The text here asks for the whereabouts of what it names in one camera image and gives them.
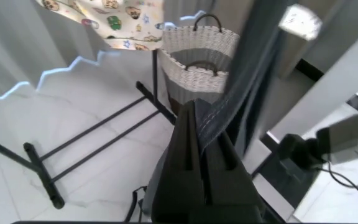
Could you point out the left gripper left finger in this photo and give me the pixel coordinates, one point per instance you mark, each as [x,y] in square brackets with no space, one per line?
[179,186]

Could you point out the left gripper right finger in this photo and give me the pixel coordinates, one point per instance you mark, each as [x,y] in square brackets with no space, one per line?
[228,193]

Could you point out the dark grey T-shirt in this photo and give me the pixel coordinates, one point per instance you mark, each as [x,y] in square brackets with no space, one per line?
[247,62]

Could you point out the cream printed garment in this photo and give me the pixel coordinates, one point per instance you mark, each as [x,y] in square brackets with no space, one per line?
[123,21]

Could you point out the white laundry basket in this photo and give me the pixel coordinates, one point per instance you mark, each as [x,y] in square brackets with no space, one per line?
[194,84]

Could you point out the black clothes rack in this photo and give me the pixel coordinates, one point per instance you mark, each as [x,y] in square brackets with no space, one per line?
[43,174]

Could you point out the white curtain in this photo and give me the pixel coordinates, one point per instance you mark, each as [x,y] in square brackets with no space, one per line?
[17,40]

